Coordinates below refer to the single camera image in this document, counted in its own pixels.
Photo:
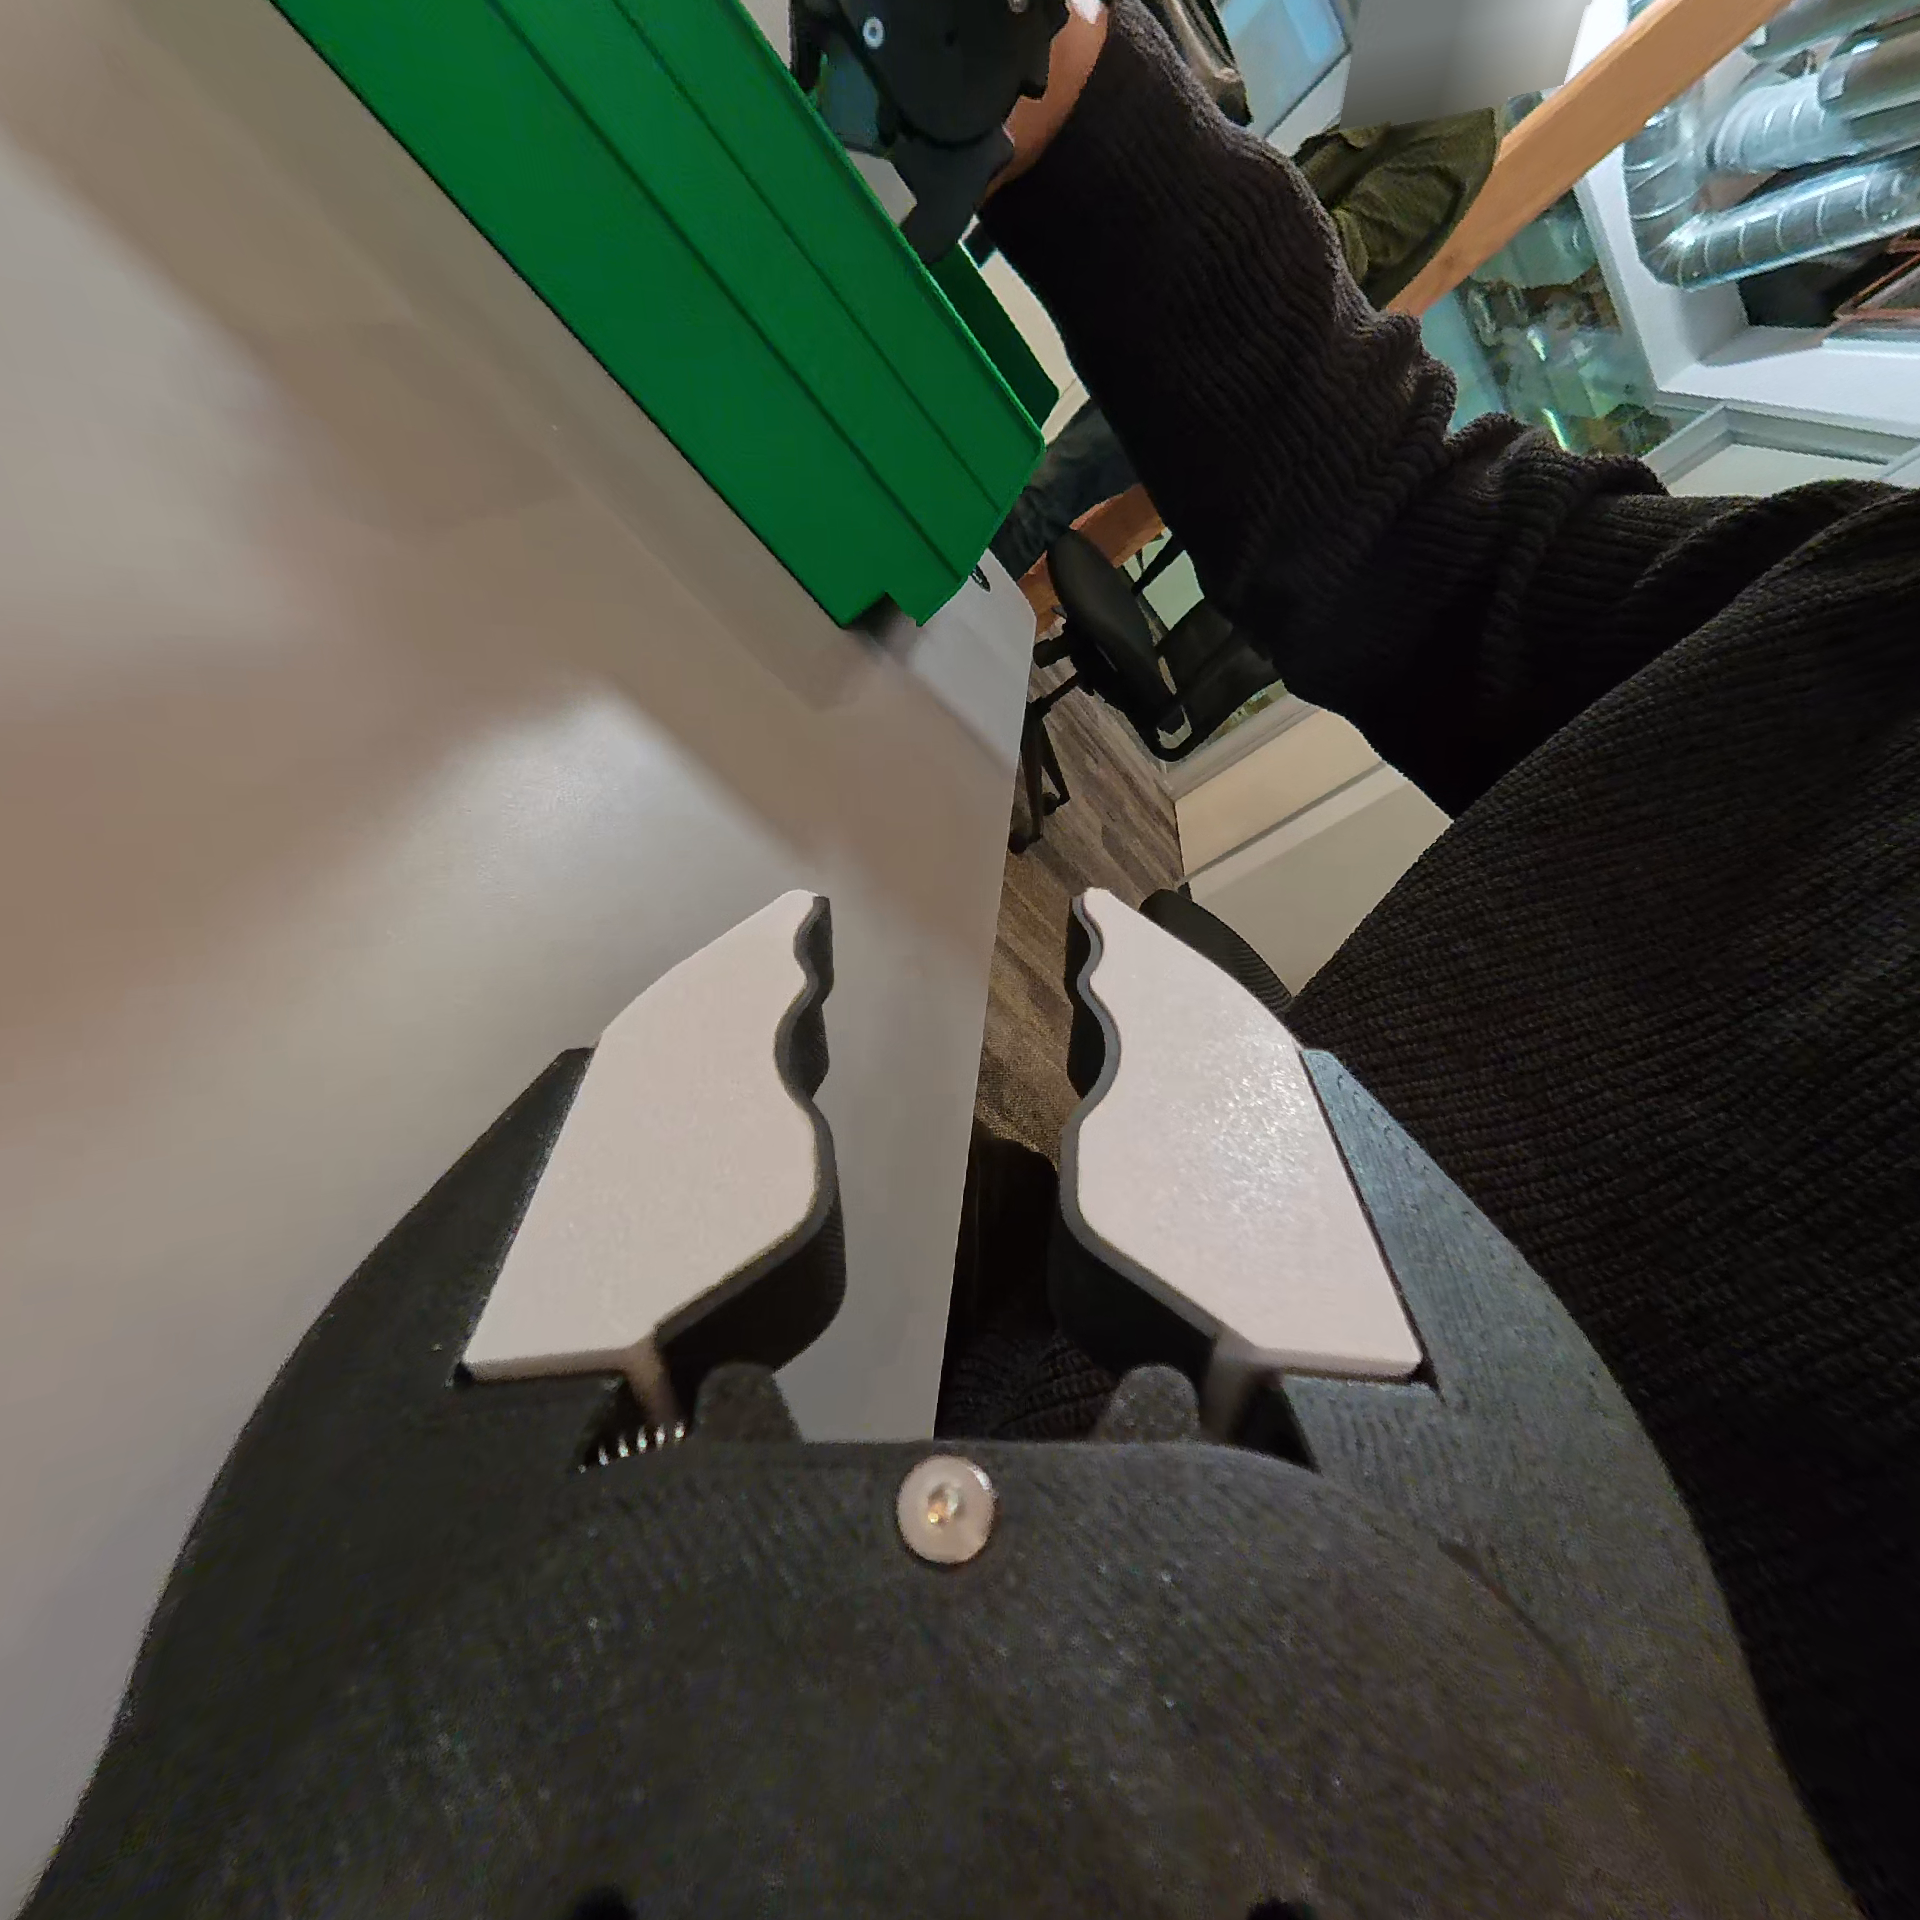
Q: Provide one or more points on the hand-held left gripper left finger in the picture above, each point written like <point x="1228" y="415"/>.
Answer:
<point x="676" y="1168"/>

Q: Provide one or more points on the green plastic bin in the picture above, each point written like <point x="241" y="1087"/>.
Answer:
<point x="721" y="268"/>

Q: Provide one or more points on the person's right forearm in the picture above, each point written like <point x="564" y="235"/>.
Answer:
<point x="1260" y="390"/>

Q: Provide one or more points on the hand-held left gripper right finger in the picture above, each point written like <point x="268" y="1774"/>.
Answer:
<point x="1228" y="1182"/>

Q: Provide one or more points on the black office chair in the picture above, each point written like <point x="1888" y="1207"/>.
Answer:
<point x="1141" y="642"/>

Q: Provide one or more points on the person's black sweater torso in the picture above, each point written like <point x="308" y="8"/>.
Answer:
<point x="1650" y="1140"/>

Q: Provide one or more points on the silver ventilation ducts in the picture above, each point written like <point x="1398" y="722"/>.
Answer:
<point x="1784" y="162"/>

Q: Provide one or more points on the person's right hand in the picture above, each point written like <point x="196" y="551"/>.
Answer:
<point x="1058" y="84"/>

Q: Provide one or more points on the wooden beam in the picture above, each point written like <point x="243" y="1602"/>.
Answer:
<point x="1576" y="135"/>

